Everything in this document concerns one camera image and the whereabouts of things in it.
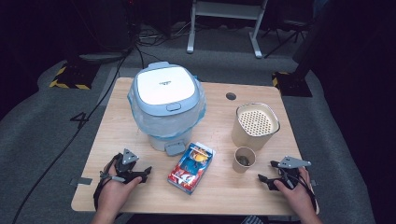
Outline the dark residue in cup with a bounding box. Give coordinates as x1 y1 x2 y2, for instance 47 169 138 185
236 155 251 167

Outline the black slanted pole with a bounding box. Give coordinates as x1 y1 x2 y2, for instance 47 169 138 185
291 0 335 80

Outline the long black floor cable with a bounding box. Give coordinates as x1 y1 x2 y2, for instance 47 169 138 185
11 46 134 224

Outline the person's right hand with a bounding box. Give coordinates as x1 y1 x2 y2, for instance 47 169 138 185
273 167 319 217

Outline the tangle of floor cables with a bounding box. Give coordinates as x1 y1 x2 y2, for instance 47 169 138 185
135 21 194 49

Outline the black and yellow striped base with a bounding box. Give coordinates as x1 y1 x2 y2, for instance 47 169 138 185
49 63 94 91
271 71 313 98

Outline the person's left hand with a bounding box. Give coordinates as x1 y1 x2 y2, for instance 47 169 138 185
96 161 143 217

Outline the person's striped clothing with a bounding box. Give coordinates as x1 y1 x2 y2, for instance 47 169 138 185
241 215 265 224

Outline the colourful printed carton box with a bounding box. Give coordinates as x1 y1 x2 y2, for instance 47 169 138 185
166 142 217 195

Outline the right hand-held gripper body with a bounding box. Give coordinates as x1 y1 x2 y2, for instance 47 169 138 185
276 155 312 189

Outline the white desk frame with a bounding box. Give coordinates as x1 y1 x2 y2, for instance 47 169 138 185
186 0 269 60

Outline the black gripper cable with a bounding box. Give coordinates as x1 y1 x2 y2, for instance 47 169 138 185
289 169 318 208
92 153 122 211

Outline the beige paper cup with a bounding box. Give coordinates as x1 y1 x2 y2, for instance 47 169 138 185
232 146 257 175

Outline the beige container with perforated strainer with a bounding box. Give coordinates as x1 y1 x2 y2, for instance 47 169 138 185
231 102 281 152

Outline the black tripod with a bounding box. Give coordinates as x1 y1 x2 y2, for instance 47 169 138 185
263 18 312 59

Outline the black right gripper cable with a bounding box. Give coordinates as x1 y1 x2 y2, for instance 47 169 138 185
289 169 318 208

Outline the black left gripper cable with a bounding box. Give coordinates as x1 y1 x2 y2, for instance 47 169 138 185
92 153 122 211

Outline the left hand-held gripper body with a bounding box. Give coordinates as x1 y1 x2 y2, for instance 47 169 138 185
113 147 140 185

